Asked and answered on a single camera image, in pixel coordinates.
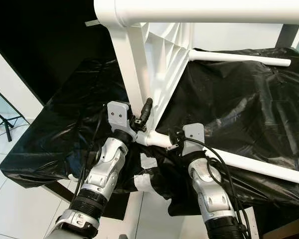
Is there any white work table frame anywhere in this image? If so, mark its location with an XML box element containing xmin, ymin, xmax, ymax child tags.
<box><xmin>69</xmin><ymin>154</ymin><xmax>157</xmax><ymax>194</ymax></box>

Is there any black tripod stand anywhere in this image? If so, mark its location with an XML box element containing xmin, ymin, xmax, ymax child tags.
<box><xmin>0</xmin><ymin>82</ymin><xmax>28</xmax><ymax>142</ymax></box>

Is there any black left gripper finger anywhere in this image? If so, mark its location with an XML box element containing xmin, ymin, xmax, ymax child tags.
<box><xmin>138</xmin><ymin>98</ymin><xmax>154</xmax><ymax>125</ymax></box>

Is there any black shiny table cover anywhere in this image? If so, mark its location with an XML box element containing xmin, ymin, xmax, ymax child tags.
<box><xmin>0</xmin><ymin>47</ymin><xmax>299</xmax><ymax>217</ymax></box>

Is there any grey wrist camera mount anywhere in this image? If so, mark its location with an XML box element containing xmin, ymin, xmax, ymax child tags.
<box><xmin>183</xmin><ymin>123</ymin><xmax>205</xmax><ymax>155</ymax></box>
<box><xmin>107</xmin><ymin>101</ymin><xmax>132</xmax><ymax>133</ymax></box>

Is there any black work table leg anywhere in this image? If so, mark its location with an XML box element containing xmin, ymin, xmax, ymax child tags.
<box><xmin>42</xmin><ymin>182</ymin><xmax>78</xmax><ymax>205</ymax></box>

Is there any black wall pillar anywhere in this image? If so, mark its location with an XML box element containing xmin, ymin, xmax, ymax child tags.
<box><xmin>277</xmin><ymin>24</ymin><xmax>299</xmax><ymax>49</ymax></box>

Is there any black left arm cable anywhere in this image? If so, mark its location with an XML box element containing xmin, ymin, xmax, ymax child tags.
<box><xmin>74</xmin><ymin>107</ymin><xmax>105</xmax><ymax>207</ymax></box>

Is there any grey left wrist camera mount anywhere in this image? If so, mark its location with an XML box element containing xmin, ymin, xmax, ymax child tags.
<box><xmin>107</xmin><ymin>101</ymin><xmax>132</xmax><ymax>133</ymax></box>

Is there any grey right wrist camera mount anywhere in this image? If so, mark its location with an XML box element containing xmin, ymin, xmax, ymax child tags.
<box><xmin>183</xmin><ymin>123</ymin><xmax>205</xmax><ymax>155</ymax></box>

